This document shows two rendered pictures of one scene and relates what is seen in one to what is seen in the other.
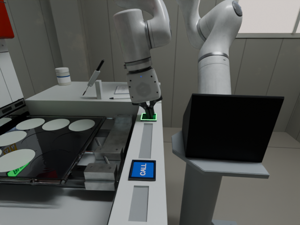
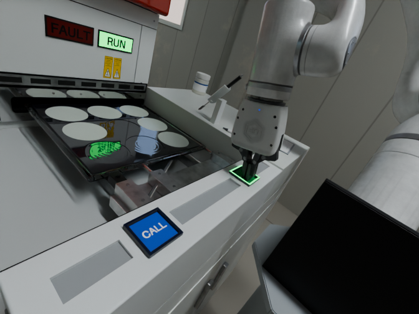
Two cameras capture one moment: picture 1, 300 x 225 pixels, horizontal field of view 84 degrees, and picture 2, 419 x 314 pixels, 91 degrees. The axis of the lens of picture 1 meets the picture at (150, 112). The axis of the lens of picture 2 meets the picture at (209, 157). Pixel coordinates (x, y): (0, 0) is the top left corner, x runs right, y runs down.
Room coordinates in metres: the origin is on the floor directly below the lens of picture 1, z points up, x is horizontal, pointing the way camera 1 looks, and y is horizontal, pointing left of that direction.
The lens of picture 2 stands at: (0.13, -0.10, 1.19)
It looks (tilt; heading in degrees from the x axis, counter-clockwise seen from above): 27 degrees down; 26
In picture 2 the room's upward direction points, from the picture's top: 21 degrees clockwise
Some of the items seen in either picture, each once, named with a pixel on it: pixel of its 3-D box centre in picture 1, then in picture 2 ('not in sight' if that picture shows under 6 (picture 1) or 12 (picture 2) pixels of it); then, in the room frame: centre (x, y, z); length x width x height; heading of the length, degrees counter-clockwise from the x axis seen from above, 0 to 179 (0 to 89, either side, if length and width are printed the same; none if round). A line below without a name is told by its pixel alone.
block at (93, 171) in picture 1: (101, 171); (134, 197); (0.34, 0.13, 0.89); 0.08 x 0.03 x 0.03; 87
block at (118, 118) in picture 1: (123, 118); (223, 160); (0.67, 0.12, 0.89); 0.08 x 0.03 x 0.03; 87
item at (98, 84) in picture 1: (94, 84); (216, 103); (0.73, 0.25, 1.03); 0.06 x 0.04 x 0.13; 87
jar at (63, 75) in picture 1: (63, 76); (201, 83); (0.99, 0.51, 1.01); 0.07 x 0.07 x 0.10
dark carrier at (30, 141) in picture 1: (39, 139); (123, 128); (0.49, 0.39, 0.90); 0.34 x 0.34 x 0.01; 87
